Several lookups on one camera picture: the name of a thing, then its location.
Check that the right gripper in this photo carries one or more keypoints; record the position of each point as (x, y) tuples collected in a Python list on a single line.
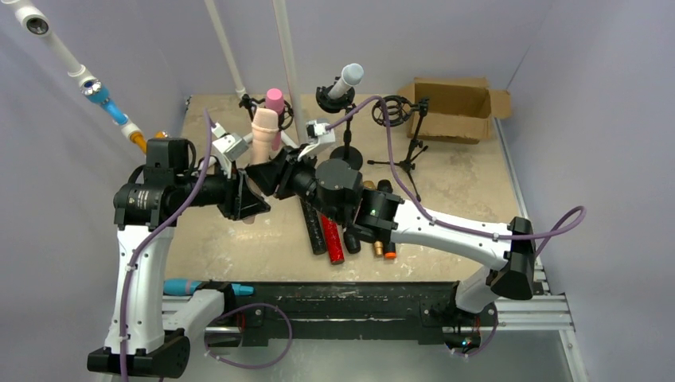
[(284, 176)]

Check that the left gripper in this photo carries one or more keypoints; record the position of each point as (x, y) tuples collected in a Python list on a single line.
[(233, 194)]

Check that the peach pink microphone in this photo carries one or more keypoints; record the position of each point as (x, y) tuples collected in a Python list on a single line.
[(264, 129)]

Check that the black glitter microphone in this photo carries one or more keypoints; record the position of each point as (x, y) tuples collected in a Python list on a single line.
[(314, 229)]

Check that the round base mic stand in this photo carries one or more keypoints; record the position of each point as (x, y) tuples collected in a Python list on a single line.
[(346, 152)]

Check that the red glitter microphone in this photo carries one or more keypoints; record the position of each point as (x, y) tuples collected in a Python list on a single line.
[(333, 241)]

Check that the plain black microphone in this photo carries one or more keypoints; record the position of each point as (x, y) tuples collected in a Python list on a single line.
[(351, 242)]

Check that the blue microphone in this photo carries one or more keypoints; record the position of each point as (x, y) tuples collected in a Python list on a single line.
[(187, 287)]

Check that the black orange-tipped microphone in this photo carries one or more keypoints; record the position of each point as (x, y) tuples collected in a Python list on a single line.
[(385, 185)]

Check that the white microphone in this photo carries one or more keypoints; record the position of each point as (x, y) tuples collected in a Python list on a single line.
[(351, 75)]

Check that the gold microphone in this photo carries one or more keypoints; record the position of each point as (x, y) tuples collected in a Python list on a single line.
[(378, 246)]

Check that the cardboard box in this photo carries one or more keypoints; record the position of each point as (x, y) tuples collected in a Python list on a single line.
[(460, 110)]

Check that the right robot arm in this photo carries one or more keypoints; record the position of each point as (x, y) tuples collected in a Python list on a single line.
[(507, 259)]

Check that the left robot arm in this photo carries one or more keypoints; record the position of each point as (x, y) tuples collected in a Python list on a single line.
[(141, 341)]

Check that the overhead pipe with fittings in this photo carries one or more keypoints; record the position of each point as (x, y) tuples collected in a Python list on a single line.
[(37, 24)]

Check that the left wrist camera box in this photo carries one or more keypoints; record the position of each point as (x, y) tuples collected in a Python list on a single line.
[(227, 147)]

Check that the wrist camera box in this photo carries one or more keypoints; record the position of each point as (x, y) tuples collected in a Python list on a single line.
[(320, 137), (227, 147)]

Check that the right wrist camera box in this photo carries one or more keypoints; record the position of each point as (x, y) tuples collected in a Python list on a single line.
[(320, 137)]

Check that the white PVC pipe frame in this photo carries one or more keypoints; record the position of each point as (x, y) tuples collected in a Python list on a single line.
[(284, 32)]

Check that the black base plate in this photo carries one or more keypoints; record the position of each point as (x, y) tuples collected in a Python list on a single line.
[(423, 312)]

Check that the aluminium rail frame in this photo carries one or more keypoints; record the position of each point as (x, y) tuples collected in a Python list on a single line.
[(543, 312)]

